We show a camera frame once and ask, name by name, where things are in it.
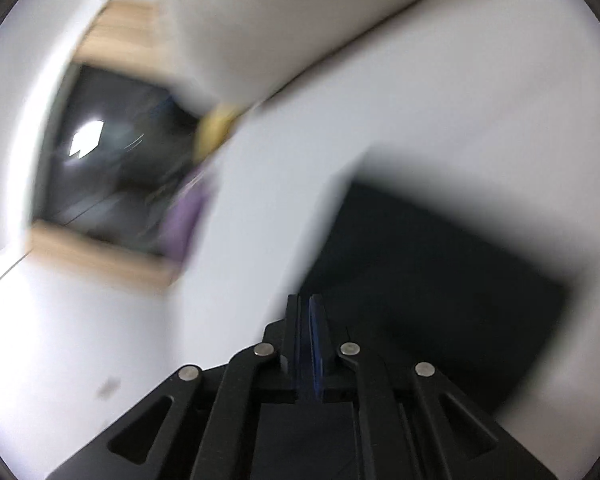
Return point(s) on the purple cloth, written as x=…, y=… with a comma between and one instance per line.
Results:
x=185, y=225

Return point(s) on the dark window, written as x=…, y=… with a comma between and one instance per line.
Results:
x=115, y=160

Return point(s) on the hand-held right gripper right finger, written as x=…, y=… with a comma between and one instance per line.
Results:
x=316, y=345

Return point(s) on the white bed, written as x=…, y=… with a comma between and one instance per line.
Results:
x=330, y=160

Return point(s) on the black mat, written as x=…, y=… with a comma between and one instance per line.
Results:
x=430, y=290

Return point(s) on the wooden framed dark box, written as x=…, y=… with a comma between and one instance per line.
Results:
x=105, y=260

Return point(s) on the yellow object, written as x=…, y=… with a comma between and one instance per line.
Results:
x=215, y=127

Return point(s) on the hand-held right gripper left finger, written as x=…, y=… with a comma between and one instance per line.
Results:
x=300, y=355

